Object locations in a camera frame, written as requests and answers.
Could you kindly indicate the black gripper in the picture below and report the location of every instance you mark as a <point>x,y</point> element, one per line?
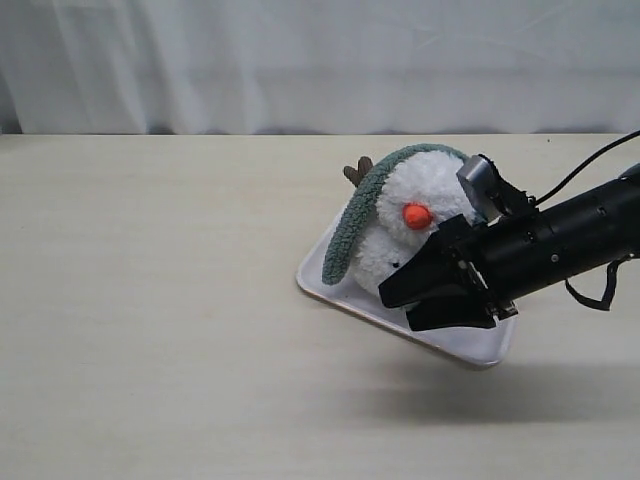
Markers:
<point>447,280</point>

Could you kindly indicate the white plush snowman toy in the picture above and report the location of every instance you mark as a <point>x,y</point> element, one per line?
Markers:
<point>418,194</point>

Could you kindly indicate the green fuzzy scarf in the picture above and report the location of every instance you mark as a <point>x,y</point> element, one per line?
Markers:
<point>367,177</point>

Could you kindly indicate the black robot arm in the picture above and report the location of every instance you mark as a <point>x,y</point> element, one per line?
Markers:
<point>529,249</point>

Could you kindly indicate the white plastic tray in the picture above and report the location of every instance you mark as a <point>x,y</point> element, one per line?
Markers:
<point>477,348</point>

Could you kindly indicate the white backdrop curtain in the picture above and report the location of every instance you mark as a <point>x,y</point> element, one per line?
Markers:
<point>319,67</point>

